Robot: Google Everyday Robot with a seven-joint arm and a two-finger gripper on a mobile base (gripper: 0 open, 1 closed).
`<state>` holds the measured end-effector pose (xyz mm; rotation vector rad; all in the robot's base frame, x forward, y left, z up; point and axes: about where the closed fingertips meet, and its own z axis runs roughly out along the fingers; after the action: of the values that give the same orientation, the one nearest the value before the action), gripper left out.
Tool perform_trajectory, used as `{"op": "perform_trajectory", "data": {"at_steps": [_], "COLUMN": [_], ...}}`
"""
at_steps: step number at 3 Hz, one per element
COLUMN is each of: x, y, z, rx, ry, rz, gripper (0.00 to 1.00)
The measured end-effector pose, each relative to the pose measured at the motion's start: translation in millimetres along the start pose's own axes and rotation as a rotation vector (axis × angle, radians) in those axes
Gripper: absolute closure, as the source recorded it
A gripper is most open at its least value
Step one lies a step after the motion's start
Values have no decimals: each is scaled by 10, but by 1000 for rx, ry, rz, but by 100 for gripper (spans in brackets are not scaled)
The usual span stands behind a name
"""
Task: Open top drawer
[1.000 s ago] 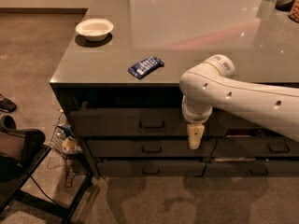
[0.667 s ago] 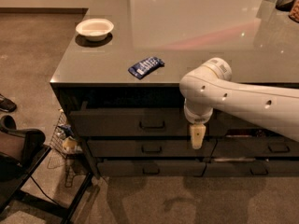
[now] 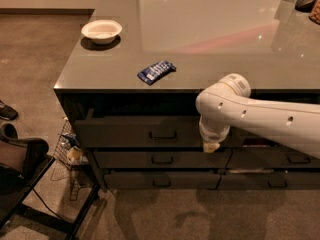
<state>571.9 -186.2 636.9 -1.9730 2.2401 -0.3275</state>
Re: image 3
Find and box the grey drawer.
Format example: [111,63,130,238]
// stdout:
[93,149,232,169]
[218,172,320,190]
[228,147,320,169]
[104,171,220,189]
[73,107,234,148]

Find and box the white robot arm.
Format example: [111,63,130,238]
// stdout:
[196,73,320,158]

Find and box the grey drawer cabinet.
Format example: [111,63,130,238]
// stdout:
[55,0,320,190]

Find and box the blue snack packet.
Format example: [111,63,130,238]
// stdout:
[137,61,176,85]

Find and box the white paper bowl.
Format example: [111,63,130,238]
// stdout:
[81,20,122,45]

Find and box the brown textured object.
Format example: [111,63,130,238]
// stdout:
[309,0,320,25]

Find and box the black office chair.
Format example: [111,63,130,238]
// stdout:
[0,123,99,240]

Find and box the black shoe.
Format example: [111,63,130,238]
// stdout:
[0,100,18,121]

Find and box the wire mesh basket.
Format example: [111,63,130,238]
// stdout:
[49,117,91,202]

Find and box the black cable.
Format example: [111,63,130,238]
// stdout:
[31,187,68,222]

